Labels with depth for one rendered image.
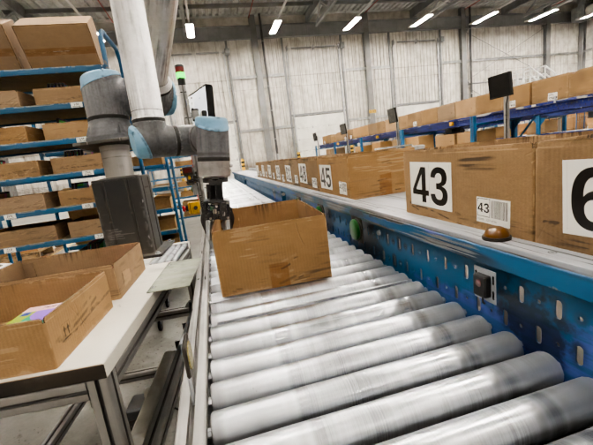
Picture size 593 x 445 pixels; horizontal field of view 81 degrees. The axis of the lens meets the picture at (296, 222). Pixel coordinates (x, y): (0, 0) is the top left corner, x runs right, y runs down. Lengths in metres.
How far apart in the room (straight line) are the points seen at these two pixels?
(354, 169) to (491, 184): 0.70
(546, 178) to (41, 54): 2.62
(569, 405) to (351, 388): 0.26
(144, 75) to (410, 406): 0.98
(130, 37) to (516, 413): 1.12
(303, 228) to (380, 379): 0.44
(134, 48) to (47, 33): 1.62
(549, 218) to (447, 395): 0.32
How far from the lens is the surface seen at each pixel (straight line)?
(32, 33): 2.73
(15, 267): 1.44
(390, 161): 1.41
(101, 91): 1.57
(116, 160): 1.54
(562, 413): 0.56
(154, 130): 1.06
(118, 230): 1.54
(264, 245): 0.87
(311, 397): 0.54
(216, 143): 0.98
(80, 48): 2.69
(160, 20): 1.39
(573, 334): 0.66
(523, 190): 0.69
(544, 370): 0.63
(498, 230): 0.68
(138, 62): 1.10
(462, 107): 7.95
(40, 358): 0.81
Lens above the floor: 1.08
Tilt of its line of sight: 11 degrees down
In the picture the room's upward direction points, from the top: 7 degrees counter-clockwise
